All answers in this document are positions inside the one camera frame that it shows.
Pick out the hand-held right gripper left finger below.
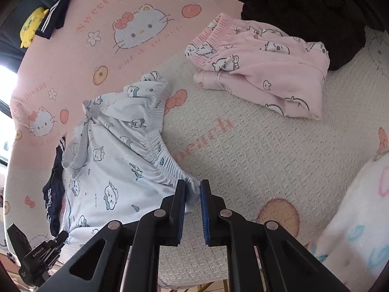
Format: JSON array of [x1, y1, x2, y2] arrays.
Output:
[[38, 179, 186, 292]]

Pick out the white fluffy blanket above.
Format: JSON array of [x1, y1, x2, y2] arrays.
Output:
[[310, 150, 389, 292]]

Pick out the light blue printed pajama pants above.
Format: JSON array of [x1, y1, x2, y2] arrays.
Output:
[[61, 71, 198, 245]]

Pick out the yellow plush toy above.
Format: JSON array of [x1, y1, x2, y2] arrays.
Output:
[[20, 7, 49, 48]]

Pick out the navy white-striped garment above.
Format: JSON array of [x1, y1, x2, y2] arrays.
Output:
[[42, 137, 69, 238], [35, 0, 84, 39]]

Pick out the pink printed pajama pants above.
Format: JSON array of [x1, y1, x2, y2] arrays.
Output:
[[185, 13, 331, 120]]

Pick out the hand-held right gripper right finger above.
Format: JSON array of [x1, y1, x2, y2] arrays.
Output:
[[199, 179, 350, 292]]

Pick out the pink cat-print blanket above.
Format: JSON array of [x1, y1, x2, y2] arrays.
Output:
[[4, 0, 389, 292]]

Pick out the black garment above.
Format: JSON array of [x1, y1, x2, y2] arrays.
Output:
[[228, 0, 367, 71]]

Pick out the window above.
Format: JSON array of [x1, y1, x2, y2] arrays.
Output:
[[0, 64, 19, 168]]

